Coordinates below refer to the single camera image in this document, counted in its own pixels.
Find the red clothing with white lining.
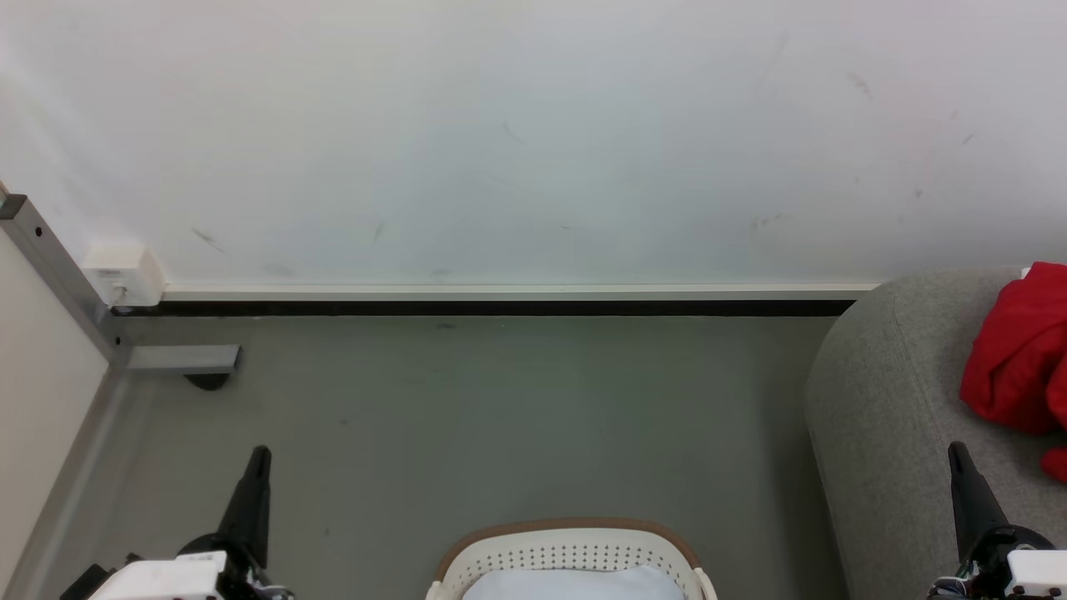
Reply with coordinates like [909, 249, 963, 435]
[959, 261, 1067, 486]

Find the grey fabric sofa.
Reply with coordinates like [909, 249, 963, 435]
[804, 267, 1067, 600]

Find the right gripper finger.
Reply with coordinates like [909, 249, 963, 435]
[949, 442, 1009, 563]

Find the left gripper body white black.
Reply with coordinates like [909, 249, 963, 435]
[88, 533, 293, 600]

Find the pale blue clothing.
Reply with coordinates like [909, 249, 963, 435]
[461, 566, 686, 600]

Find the white wall socket box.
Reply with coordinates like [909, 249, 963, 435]
[82, 243, 167, 308]

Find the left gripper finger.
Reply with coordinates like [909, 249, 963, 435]
[218, 445, 273, 568]

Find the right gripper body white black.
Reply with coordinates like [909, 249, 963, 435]
[929, 525, 1067, 600]

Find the grey metal frame post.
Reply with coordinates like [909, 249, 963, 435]
[0, 193, 243, 376]

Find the white perforated laundry basket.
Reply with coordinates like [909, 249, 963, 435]
[425, 517, 719, 600]

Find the black and white baseboard strip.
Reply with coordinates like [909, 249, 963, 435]
[111, 282, 881, 318]

